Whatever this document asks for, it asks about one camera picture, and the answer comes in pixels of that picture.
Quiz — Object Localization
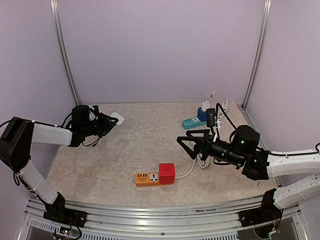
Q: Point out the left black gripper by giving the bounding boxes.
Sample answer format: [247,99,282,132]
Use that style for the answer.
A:
[82,112,119,138]

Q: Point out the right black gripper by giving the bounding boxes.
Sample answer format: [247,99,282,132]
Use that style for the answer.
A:
[177,128,246,168]

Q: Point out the white power adapter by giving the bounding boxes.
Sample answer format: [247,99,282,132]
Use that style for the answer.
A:
[110,112,125,125]

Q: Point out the red cube socket adapter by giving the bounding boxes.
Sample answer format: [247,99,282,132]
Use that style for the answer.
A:
[158,163,176,185]

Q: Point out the orange power strip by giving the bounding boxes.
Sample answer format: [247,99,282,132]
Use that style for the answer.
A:
[135,172,174,188]

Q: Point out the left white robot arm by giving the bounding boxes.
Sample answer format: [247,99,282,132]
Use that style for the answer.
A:
[0,105,125,223]

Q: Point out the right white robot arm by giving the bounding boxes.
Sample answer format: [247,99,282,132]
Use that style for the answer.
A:
[176,125,320,222]

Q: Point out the blue cube socket adapter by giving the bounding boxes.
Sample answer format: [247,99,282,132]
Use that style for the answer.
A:
[197,107,215,123]

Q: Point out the teal power strip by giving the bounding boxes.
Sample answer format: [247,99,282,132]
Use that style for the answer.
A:
[181,117,206,130]

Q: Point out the small white charger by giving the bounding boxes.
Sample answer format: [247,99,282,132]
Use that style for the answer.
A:
[201,100,211,112]

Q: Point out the white strip power cord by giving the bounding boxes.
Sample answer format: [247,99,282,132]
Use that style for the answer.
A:
[175,142,211,180]

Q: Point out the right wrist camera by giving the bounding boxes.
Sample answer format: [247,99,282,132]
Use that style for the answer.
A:
[206,108,221,135]

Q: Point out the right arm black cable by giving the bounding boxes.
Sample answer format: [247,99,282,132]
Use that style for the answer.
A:
[215,102,320,157]

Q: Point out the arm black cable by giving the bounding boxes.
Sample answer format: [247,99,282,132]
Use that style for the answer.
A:
[0,109,101,148]
[215,102,320,157]

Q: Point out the aluminium front rail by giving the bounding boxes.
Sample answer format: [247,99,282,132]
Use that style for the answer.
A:
[15,196,311,240]

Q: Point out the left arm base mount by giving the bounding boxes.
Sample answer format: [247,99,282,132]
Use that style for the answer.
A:
[42,192,88,228]

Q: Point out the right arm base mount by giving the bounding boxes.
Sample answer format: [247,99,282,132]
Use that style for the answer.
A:
[238,188,283,227]

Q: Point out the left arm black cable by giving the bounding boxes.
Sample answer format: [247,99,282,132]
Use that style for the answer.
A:
[0,109,101,148]

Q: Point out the left aluminium frame post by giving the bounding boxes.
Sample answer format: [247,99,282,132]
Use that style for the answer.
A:
[50,0,81,106]

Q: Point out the aluminium frame post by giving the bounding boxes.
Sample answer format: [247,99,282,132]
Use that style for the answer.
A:
[50,0,81,106]
[241,0,272,112]

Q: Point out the right aluminium frame post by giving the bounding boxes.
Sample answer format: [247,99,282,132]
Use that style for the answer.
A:
[241,0,272,112]

